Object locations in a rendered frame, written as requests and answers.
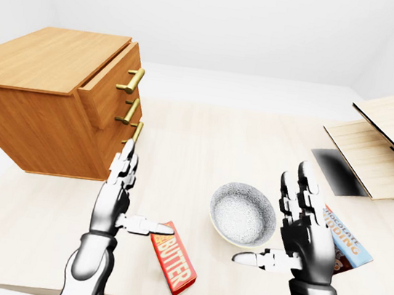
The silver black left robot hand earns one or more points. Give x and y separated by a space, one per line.
110 205

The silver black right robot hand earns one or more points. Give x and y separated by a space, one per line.
309 251

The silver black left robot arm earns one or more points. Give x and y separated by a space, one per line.
86 271

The patterned grey white bowl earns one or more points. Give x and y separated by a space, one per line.
242 214

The large wooden drawer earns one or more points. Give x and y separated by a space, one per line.
112 80

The wooden cabinet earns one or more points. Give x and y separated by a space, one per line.
34 102

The blue chocolate pudding box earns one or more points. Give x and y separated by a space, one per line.
346 245

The red butter box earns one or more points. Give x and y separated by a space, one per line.
174 259

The pale wooden slat tray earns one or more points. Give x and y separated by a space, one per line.
384 144

